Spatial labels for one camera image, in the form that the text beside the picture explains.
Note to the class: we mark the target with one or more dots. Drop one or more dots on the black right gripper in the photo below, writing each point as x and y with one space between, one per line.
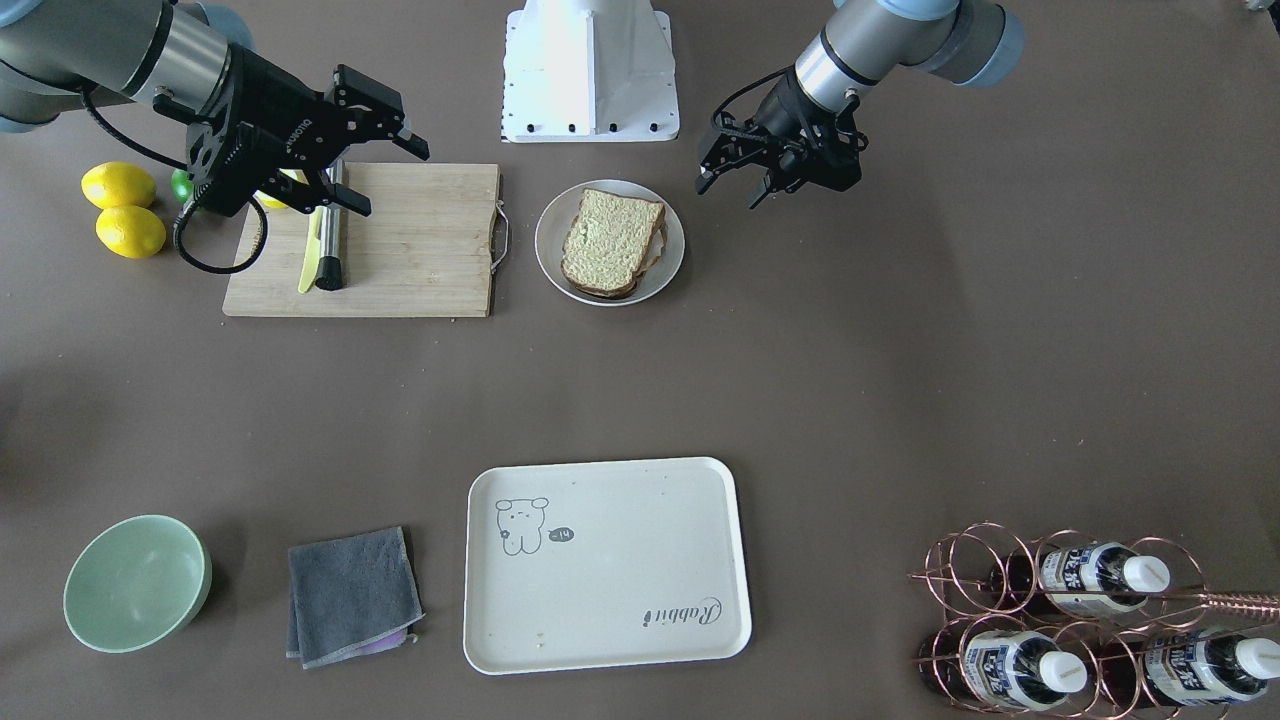
262 100

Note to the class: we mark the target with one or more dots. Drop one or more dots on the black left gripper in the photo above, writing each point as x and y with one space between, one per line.
783 112

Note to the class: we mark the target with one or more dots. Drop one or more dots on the white round plate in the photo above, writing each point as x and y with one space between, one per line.
554 225

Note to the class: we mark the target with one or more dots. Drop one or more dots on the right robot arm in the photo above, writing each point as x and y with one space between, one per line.
59 54

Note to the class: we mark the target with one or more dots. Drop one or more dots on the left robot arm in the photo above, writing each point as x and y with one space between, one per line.
969 43

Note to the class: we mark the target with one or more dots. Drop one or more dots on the cream rectangular tray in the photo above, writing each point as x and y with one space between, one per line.
604 564

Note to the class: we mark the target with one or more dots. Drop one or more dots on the half lemon slice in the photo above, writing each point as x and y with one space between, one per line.
268 201

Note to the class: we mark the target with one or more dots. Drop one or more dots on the yellow plastic knife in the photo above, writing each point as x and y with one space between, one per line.
311 252

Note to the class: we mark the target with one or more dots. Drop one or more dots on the bamboo cutting board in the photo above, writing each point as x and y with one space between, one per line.
425 252

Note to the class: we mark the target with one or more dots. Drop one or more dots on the green lime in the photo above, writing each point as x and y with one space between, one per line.
182 185

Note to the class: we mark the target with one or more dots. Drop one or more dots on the yellow lemon lower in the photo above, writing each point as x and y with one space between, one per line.
131 232

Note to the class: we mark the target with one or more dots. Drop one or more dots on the yellow lemon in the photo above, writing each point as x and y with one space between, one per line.
115 184
131 232

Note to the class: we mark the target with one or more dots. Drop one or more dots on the yellow lemon upper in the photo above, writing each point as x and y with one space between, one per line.
115 184

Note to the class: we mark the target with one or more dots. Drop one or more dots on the grey folded cloth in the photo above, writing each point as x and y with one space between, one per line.
350 597

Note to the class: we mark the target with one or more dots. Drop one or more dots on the green bowl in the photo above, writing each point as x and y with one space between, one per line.
137 583

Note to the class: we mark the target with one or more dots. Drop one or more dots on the dark drink bottle back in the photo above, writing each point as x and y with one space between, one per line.
1099 580

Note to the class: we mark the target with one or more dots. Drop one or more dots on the dark drink bottle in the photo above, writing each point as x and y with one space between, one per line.
1099 580
1196 669
1011 671

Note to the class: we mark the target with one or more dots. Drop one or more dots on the dark drink bottle middle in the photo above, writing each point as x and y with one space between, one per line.
1011 671

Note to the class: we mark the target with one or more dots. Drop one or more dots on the dark drink bottle front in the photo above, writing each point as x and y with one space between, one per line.
1196 669

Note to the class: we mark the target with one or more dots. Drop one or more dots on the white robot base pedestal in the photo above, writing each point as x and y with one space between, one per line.
589 72

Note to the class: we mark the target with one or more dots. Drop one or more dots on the copper wire bottle rack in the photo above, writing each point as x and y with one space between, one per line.
955 566

